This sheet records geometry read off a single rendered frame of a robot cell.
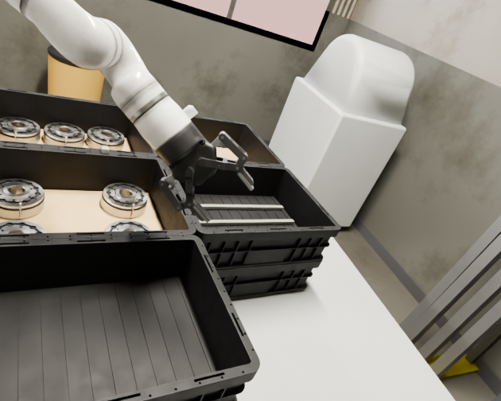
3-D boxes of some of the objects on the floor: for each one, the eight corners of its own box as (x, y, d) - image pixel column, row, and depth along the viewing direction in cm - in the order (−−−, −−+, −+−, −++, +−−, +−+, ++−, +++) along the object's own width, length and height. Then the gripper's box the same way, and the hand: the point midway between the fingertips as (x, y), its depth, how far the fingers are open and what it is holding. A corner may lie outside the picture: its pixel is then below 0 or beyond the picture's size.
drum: (96, 126, 297) (106, 52, 269) (99, 148, 271) (110, 70, 242) (44, 118, 280) (48, 39, 252) (40, 141, 254) (45, 56, 226)
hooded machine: (347, 233, 288) (442, 70, 225) (286, 231, 263) (374, 46, 200) (307, 184, 337) (377, 39, 274) (253, 177, 312) (316, 17, 249)
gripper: (129, 166, 58) (194, 239, 62) (204, 105, 55) (267, 185, 59) (141, 155, 65) (198, 221, 69) (207, 101, 62) (264, 173, 67)
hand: (228, 202), depth 64 cm, fingers open, 9 cm apart
